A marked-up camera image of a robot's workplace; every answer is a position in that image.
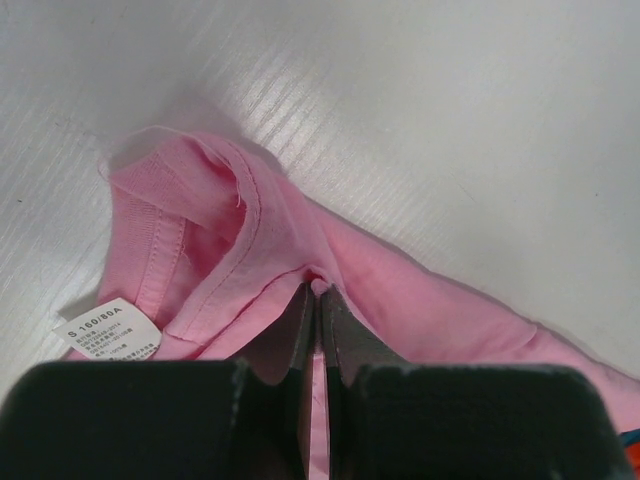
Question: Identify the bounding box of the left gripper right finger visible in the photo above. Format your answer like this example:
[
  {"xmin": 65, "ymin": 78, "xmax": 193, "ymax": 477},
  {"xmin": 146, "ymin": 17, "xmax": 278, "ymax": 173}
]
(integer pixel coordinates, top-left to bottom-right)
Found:
[{"xmin": 319, "ymin": 289, "xmax": 630, "ymax": 479}]

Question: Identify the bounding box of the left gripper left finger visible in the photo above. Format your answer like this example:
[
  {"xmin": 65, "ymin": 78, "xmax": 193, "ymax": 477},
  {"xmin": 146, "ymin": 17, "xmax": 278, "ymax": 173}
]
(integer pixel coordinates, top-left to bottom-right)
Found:
[{"xmin": 1, "ymin": 284, "xmax": 315, "ymax": 479}]

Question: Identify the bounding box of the pink t shirt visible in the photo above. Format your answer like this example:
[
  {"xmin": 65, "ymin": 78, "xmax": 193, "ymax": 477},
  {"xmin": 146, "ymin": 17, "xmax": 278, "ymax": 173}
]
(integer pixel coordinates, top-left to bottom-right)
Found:
[{"xmin": 60, "ymin": 133, "xmax": 639, "ymax": 479}]

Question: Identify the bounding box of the teal folded t shirt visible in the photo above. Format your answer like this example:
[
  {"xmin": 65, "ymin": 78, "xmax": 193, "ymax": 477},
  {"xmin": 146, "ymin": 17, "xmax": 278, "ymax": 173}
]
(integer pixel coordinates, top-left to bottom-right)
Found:
[{"xmin": 620, "ymin": 429, "xmax": 640, "ymax": 449}]

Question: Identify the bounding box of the orange folded t shirt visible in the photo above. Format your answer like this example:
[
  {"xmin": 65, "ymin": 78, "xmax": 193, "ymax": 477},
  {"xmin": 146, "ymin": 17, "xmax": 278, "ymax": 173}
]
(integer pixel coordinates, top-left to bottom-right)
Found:
[{"xmin": 625, "ymin": 442, "xmax": 640, "ymax": 480}]

